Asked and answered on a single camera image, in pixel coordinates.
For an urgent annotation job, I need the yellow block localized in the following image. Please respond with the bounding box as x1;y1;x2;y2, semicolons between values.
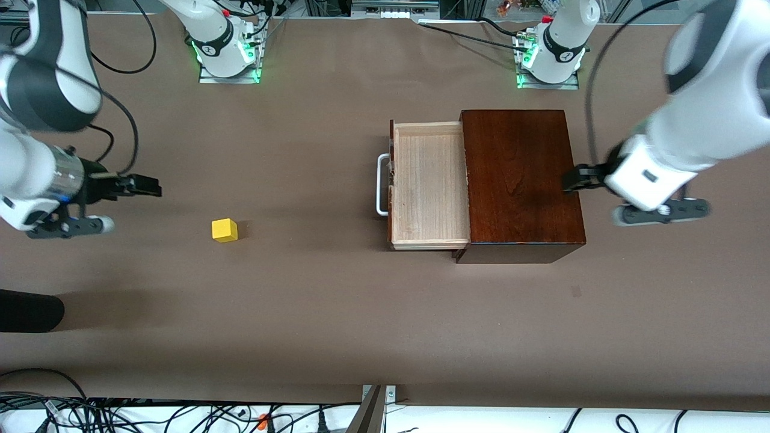
211;218;239;244

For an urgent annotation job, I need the light wood drawer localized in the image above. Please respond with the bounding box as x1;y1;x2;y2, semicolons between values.
388;119;471;251

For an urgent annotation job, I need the white drawer handle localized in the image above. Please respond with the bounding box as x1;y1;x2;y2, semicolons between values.
377;153;392;216

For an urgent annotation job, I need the dark brown wooden cabinet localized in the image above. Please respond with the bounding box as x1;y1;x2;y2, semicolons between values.
454;109;587;264

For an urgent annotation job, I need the black cylinder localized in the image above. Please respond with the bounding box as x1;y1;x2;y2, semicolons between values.
0;289;65;333

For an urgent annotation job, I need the white power strip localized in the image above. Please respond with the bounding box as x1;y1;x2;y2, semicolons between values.
352;0;440;19

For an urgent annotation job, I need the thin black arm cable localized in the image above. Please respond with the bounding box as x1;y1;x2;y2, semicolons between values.
89;123;115;163

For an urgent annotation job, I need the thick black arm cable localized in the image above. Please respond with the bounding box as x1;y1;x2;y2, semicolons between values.
60;66;139;176

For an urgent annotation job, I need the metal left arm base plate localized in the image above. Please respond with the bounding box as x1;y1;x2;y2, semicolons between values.
514;33;580;91

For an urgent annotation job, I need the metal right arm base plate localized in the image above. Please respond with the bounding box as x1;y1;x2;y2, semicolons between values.
199;24;262;85

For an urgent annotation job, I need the looping black cable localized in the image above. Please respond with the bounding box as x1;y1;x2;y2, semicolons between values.
90;0;157;75

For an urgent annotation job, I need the short black table cable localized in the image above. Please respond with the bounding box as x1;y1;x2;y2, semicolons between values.
478;17;521;38

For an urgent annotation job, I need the long black table cable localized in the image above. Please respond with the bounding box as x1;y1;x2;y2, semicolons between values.
418;21;530;52

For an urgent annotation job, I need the arched black cable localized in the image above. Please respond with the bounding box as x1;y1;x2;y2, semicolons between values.
0;368;90;402

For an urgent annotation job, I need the aluminium table bracket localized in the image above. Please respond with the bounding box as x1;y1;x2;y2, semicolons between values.
346;385;398;433

